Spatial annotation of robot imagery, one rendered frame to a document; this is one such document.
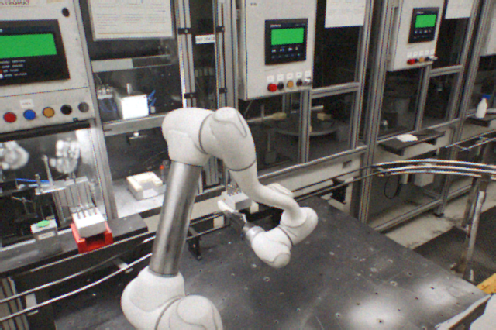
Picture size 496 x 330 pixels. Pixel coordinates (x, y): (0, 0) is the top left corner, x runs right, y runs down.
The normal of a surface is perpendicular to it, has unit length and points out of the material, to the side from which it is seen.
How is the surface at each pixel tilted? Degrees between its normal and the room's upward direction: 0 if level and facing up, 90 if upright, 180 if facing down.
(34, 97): 90
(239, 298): 0
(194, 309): 6
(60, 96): 90
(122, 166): 90
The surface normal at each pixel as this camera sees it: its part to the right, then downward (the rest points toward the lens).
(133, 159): 0.54, 0.33
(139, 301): -0.52, -0.11
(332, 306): -0.01, -0.91
